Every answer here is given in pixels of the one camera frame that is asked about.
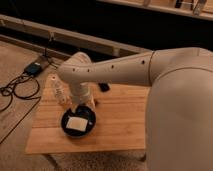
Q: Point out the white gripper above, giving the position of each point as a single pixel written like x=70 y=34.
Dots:
x=81 y=94

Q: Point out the clear plastic bottle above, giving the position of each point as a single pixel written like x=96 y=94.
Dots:
x=58 y=90

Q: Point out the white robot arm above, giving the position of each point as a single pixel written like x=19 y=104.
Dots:
x=179 y=108

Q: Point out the black round bowl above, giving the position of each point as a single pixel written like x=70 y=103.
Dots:
x=82 y=112

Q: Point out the small black object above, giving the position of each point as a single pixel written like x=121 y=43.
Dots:
x=104 y=87

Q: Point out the blue power adapter box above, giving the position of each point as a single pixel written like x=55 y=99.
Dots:
x=33 y=69

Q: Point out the wooden shelf with items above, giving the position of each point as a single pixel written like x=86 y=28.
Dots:
x=200 y=9

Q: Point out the long wooden rail beam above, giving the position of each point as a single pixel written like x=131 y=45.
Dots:
x=76 y=39

